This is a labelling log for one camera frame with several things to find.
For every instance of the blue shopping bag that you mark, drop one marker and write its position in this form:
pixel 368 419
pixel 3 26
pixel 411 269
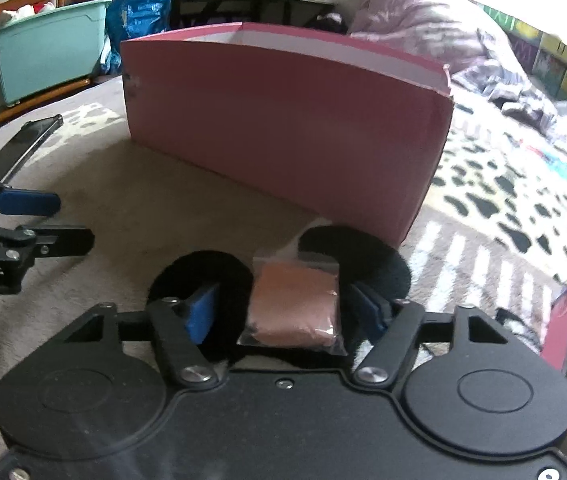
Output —
pixel 136 15

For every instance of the colourful letter play mat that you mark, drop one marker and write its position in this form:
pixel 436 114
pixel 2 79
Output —
pixel 553 65

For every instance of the black desk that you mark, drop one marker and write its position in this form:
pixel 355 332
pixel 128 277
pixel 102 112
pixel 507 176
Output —
pixel 258 5

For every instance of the pink cloth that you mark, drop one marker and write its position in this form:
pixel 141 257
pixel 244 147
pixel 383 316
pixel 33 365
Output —
pixel 293 305

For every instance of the black fuzzy round pad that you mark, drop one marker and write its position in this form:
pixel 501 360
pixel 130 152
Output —
pixel 198 275
pixel 353 255

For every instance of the spotted bed blanket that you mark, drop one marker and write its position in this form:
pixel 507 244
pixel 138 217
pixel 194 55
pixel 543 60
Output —
pixel 503 195

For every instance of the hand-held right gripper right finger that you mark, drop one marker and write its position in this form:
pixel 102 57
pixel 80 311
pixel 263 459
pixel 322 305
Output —
pixel 369 310

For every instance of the black smartphone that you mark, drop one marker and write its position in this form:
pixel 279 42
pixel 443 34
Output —
pixel 20 147

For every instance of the teal plastic storage bin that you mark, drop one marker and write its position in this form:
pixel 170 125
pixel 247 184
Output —
pixel 48 50

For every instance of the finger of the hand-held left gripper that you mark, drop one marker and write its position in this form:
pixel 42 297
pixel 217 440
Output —
pixel 60 241
pixel 28 202

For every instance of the lilac crumpled blanket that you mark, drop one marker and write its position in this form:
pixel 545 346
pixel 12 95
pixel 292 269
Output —
pixel 428 20

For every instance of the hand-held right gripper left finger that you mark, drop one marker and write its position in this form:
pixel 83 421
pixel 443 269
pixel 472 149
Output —
pixel 202 311

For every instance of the pink box lid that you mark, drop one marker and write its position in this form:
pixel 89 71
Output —
pixel 561 330

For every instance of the pink cardboard box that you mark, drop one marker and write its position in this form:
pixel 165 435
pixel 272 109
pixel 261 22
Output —
pixel 283 130

